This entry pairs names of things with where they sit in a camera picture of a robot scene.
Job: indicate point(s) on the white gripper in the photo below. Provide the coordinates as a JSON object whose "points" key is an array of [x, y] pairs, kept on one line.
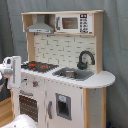
{"points": [[12, 69]]}

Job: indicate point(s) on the small metal pot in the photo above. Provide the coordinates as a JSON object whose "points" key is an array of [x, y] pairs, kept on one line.
{"points": [[70, 74]]}

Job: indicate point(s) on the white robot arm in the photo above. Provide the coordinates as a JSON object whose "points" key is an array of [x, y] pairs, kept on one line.
{"points": [[2, 77]]}

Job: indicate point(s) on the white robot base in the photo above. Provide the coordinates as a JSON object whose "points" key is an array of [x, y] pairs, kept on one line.
{"points": [[21, 121]]}

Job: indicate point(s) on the wooden toy kitchen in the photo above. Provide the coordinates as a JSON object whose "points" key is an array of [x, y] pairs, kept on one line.
{"points": [[88, 97]]}

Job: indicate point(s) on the black stovetop red burners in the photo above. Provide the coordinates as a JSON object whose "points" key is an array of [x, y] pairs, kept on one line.
{"points": [[38, 66]]}

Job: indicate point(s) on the right red stove knob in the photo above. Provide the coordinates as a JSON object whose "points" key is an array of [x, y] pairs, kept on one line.
{"points": [[35, 83]]}

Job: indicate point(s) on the toy oven door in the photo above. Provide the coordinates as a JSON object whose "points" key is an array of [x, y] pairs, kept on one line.
{"points": [[28, 105]]}

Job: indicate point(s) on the grey range hood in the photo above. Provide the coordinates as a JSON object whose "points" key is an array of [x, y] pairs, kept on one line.
{"points": [[40, 26]]}

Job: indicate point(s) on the grey ice dispenser panel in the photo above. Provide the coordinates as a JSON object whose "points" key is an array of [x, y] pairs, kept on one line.
{"points": [[63, 106]]}

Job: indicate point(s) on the black toy faucet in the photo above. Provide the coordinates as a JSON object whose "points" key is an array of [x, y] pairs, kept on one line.
{"points": [[84, 64]]}

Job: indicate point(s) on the grey toy sink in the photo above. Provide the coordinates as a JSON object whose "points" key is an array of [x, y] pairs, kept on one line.
{"points": [[81, 74]]}

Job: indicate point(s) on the toy microwave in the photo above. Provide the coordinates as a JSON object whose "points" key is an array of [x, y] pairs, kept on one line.
{"points": [[74, 23]]}

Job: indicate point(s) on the grey cabinet door handle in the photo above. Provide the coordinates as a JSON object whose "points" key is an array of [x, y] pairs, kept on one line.
{"points": [[49, 109]]}

